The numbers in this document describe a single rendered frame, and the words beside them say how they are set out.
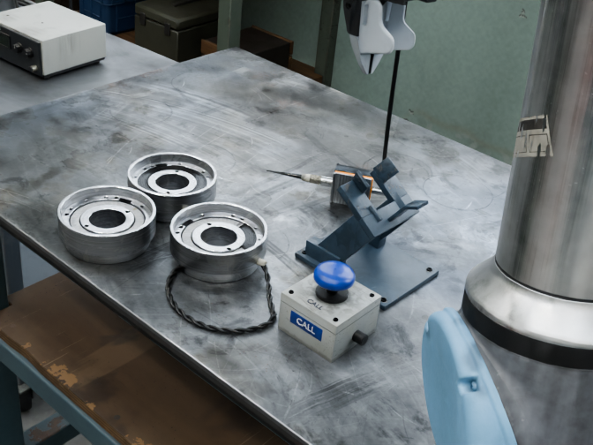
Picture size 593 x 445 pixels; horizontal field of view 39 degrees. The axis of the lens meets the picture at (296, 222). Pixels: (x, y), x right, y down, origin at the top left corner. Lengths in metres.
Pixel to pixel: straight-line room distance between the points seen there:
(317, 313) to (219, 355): 0.10
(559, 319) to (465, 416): 0.08
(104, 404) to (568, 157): 0.78
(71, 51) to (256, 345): 0.97
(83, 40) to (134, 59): 0.13
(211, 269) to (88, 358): 0.35
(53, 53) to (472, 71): 1.36
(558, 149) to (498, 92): 2.09
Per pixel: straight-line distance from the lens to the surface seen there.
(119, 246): 0.90
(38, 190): 1.05
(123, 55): 1.77
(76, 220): 0.94
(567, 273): 0.49
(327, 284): 0.79
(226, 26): 2.45
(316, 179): 1.04
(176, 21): 2.78
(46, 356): 1.19
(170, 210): 0.97
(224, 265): 0.87
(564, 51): 0.46
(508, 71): 2.52
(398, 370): 0.81
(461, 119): 2.64
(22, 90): 1.61
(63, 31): 1.66
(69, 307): 1.27
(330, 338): 0.79
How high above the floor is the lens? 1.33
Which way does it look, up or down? 32 degrees down
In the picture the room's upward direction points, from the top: 6 degrees clockwise
